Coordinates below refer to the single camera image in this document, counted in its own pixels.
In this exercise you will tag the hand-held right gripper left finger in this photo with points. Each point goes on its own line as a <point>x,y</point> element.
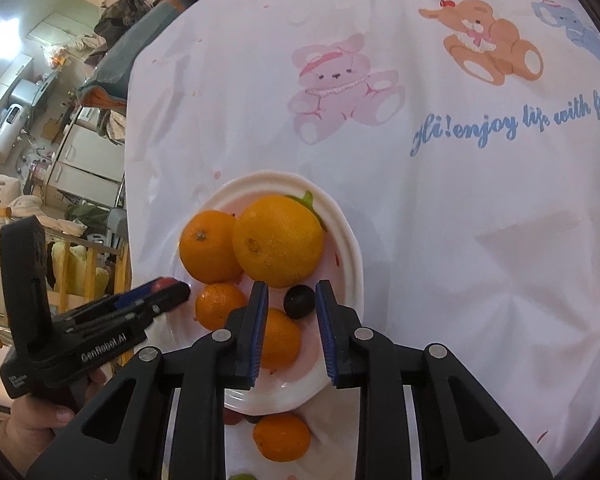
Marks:
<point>256,337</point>

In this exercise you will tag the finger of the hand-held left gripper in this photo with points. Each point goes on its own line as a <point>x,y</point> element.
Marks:
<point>130,300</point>
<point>165,300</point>

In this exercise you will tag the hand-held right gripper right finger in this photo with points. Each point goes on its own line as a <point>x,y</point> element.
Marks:
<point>326,337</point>

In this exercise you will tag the red cherry tomato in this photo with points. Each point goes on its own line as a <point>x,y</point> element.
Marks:
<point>232,416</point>
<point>163,283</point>

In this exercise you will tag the small mandarin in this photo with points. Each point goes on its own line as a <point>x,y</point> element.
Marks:
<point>281,437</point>
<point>219,306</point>
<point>209,252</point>
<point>282,340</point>

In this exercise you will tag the pink strawberry pattern plate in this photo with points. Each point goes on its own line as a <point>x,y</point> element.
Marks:
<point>340,255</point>

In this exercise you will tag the large orange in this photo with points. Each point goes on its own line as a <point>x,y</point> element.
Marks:
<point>279,241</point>

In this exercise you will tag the person's left hand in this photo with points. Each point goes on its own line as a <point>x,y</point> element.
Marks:
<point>35,417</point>

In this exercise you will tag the yellow wooden rack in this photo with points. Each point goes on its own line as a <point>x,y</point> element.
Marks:
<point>75,267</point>

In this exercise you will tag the green cherry tomato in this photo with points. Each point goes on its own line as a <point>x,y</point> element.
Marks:
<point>242,476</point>

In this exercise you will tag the white base cabinet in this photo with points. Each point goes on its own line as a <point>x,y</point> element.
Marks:
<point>82,152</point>

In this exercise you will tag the white water heater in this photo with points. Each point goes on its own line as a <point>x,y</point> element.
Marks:
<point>7,130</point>

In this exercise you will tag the white wall cabinets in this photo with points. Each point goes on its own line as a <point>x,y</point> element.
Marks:
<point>10,72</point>

